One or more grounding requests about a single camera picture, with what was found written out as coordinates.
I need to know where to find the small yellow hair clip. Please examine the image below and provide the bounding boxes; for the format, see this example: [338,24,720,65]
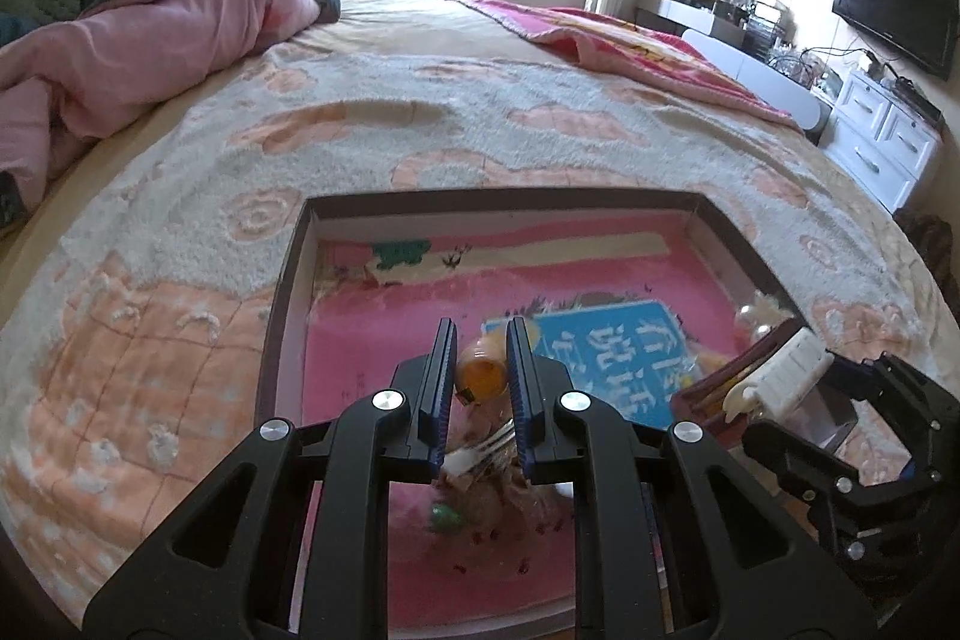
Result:
[454,320,509,406]

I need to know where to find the pink quilt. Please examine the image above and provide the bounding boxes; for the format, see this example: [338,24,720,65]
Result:
[2,0,320,213]

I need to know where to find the pink book in box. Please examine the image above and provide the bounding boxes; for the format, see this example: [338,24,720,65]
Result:
[291,214,748,637]

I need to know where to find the white drawer cabinet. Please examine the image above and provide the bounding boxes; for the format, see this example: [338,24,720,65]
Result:
[818,70,942,214]

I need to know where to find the pink red cartoon blanket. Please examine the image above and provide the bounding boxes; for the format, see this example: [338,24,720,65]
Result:
[459,0,800,131]

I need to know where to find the pearl clips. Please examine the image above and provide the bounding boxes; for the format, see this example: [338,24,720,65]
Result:
[734,291,794,344]

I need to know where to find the brown hair clip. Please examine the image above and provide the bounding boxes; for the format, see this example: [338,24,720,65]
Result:
[670,319,804,443]

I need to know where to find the pink pompom hair clip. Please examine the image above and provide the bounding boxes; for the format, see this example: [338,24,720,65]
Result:
[428,482,505,534]

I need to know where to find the black set-top box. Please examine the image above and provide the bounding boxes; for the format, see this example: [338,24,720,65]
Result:
[882,76,944,130]

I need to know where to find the black wall television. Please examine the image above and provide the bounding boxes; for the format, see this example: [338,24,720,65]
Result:
[832,0,958,80]

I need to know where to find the floral fabric scrunchie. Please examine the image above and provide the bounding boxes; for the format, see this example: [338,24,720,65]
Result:
[436,395,573,533]

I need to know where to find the bear pattern bed blanket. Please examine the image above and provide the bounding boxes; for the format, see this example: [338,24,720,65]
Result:
[2,0,958,626]

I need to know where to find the dark cardboard box tray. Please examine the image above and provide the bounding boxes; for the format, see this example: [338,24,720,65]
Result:
[254,187,890,637]

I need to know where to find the white grey low desk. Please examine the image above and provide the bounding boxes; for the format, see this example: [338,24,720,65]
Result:
[635,0,825,142]

